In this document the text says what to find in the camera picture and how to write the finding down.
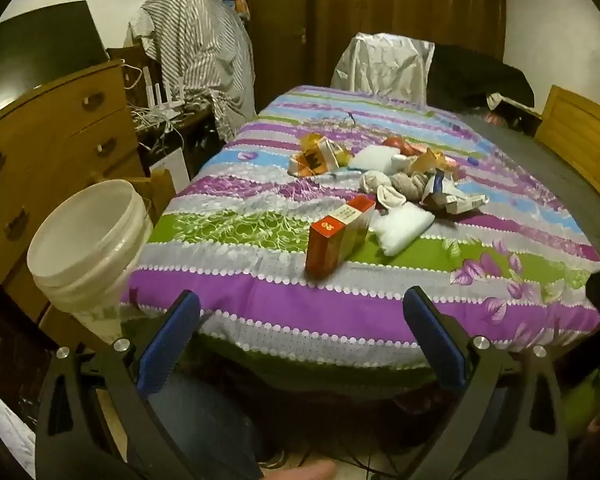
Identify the red and gold carton box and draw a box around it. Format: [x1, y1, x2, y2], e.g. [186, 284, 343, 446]
[306, 195, 377, 277]

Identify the dark grey mattress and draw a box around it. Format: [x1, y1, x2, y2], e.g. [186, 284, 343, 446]
[457, 112, 600, 286]

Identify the dark wooden side table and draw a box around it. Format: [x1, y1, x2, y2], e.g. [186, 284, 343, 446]
[140, 102, 221, 176]

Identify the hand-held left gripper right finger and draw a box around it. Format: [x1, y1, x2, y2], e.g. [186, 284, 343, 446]
[402, 286, 568, 480]

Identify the grey striped shirt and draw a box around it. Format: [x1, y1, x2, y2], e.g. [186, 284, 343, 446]
[127, 0, 258, 143]

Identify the orange plastic wrapper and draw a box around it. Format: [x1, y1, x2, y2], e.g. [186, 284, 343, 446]
[414, 149, 457, 177]
[299, 134, 331, 157]

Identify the wooden headboard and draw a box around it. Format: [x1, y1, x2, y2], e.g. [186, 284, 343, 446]
[534, 85, 600, 193]

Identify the white plastic cover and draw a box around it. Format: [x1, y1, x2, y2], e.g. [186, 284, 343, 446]
[331, 32, 435, 106]

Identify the orange and white medicine box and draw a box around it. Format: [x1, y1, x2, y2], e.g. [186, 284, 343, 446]
[288, 142, 351, 177]

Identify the dark wooden wardrobe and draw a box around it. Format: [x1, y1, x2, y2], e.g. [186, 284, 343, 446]
[232, 0, 508, 116]

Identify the black cloth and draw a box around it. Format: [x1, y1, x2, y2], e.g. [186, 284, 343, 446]
[425, 44, 536, 111]

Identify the black television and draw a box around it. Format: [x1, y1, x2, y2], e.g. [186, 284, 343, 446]
[0, 0, 110, 116]

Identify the white plastic bucket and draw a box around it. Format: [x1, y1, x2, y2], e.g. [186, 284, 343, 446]
[27, 179, 155, 341]

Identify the blue and white packet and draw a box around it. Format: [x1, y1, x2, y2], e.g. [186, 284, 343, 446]
[421, 171, 489, 214]

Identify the white sock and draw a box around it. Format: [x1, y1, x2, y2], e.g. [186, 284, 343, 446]
[376, 184, 409, 209]

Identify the wooden dresser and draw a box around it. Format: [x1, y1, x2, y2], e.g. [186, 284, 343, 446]
[0, 59, 148, 321]

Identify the striped floral bedsheet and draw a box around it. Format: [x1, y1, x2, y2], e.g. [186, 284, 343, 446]
[120, 85, 600, 376]

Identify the red round object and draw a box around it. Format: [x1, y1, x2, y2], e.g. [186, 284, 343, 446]
[384, 136, 417, 155]

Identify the tangle of white cables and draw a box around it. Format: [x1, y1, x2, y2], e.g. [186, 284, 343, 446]
[130, 95, 215, 151]

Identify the white router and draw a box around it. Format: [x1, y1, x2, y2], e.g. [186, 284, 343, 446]
[142, 65, 188, 116]

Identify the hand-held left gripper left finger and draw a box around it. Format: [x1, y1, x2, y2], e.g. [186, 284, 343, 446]
[34, 290, 201, 480]

